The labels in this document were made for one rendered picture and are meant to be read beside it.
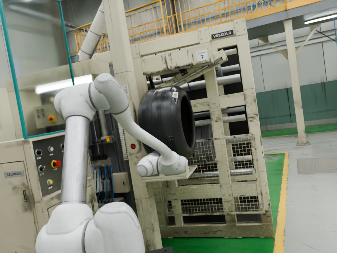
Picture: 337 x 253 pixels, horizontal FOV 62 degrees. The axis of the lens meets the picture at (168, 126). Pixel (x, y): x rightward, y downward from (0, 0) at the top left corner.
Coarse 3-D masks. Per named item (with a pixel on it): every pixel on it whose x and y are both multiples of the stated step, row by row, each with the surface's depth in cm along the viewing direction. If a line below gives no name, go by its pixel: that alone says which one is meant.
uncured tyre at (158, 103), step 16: (144, 96) 212; (160, 96) 204; (144, 112) 202; (160, 112) 197; (176, 112) 197; (192, 112) 240; (144, 128) 200; (160, 128) 197; (176, 128) 196; (192, 128) 241; (144, 144) 206; (176, 144) 199; (192, 144) 230
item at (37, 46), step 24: (0, 0) 156; (24, 0) 174; (48, 0) 195; (24, 24) 171; (48, 24) 192; (24, 48) 169; (48, 48) 189; (24, 72) 166; (48, 72) 186; (72, 72) 210; (24, 96) 164; (48, 96) 183; (24, 120) 162; (48, 120) 180
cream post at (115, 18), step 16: (112, 0) 220; (112, 16) 222; (112, 32) 223; (112, 48) 224; (128, 48) 229; (128, 64) 225; (128, 80) 223; (128, 96) 225; (128, 144) 229; (144, 192) 229; (144, 208) 231; (144, 224) 232; (144, 240) 234; (160, 240) 241
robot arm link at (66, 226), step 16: (64, 96) 126; (80, 96) 124; (64, 112) 124; (80, 112) 123; (80, 128) 121; (64, 144) 120; (80, 144) 118; (64, 160) 115; (80, 160) 115; (64, 176) 112; (80, 176) 113; (64, 192) 109; (80, 192) 110; (64, 208) 104; (80, 208) 105; (48, 224) 103; (64, 224) 101; (80, 224) 102; (48, 240) 100; (64, 240) 98; (80, 240) 97
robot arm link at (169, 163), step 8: (128, 104) 134; (120, 112) 131; (128, 112) 135; (120, 120) 136; (128, 120) 138; (128, 128) 141; (136, 128) 143; (136, 136) 144; (144, 136) 145; (152, 136) 148; (152, 144) 148; (160, 144) 149; (160, 152) 151; (168, 152) 152; (160, 160) 158; (168, 160) 154; (176, 160) 156; (184, 160) 158; (160, 168) 160; (168, 168) 156; (176, 168) 156; (184, 168) 157
